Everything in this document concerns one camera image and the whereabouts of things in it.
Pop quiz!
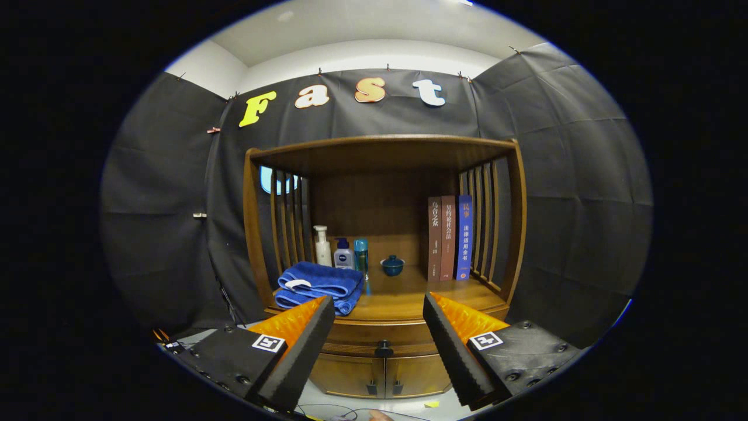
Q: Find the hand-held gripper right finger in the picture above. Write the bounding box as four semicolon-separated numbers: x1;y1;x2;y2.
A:
423;292;588;411

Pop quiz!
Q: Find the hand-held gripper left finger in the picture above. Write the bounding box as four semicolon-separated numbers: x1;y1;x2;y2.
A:
161;295;335;415

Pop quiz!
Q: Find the wooden drawer with black knob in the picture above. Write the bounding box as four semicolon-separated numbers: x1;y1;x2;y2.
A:
320;319;451;357

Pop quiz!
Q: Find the wooden cabinet door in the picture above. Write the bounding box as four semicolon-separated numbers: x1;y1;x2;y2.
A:
384;354;452;398
309;353;386;399

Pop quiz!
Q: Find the wooden countertop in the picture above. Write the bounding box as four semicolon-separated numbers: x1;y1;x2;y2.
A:
266;264;510;324

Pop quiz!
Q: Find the wooden cabinet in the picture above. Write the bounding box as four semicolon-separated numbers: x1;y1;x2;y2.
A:
243;134;528;399

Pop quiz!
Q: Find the blue folded towel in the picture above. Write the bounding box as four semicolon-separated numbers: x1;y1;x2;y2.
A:
275;261;365;316

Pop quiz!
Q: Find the white pump bottle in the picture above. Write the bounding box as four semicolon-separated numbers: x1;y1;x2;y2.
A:
313;225;333;267

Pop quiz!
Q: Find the white bottle with blue cap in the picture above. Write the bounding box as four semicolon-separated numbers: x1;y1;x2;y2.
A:
333;237;355;270

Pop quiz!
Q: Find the teal clear bottle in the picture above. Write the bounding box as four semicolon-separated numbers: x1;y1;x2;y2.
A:
354;238;370;281

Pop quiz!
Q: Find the dark brown book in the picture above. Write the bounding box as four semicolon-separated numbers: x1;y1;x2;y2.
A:
427;196;443;282

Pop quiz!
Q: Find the reddish brown book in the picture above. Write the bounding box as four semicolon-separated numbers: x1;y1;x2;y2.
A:
440;195;457;281

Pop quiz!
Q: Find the blue book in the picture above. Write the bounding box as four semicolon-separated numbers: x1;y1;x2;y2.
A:
454;194;474;281

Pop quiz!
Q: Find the thin black floor cable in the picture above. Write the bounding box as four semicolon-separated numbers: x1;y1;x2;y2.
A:
292;401;433;421

